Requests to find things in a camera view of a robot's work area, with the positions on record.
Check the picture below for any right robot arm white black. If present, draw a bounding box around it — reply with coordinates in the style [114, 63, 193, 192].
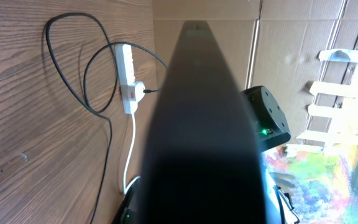
[112, 86, 300, 223]

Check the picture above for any Samsung Galaxy smartphone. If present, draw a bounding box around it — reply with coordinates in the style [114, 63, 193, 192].
[139, 21, 268, 223]

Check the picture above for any white power strip cord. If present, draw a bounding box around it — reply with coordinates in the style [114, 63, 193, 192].
[122, 112, 141, 196]

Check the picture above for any white charger adapter plug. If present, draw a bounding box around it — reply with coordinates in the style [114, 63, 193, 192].
[126, 82, 145, 103]

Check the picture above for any white power strip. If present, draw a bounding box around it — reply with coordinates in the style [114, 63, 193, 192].
[115, 44, 138, 114]

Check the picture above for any colourful painted cloth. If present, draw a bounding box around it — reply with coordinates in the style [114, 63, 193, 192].
[262, 144, 358, 223]

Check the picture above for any white wooden rack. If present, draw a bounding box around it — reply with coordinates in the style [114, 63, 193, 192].
[284, 48, 358, 156]

